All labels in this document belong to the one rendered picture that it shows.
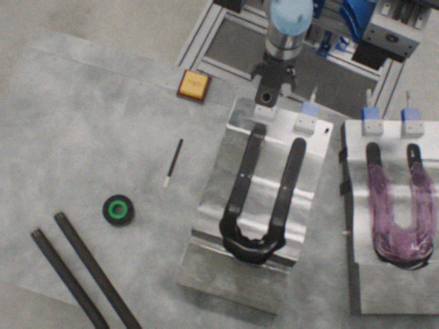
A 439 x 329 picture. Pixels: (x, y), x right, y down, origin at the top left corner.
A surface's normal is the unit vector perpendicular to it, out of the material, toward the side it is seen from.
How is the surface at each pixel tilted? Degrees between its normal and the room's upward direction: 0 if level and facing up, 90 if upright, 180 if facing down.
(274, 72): 29
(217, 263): 0
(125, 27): 0
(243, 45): 0
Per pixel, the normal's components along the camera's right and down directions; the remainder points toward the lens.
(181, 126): 0.02, -0.27
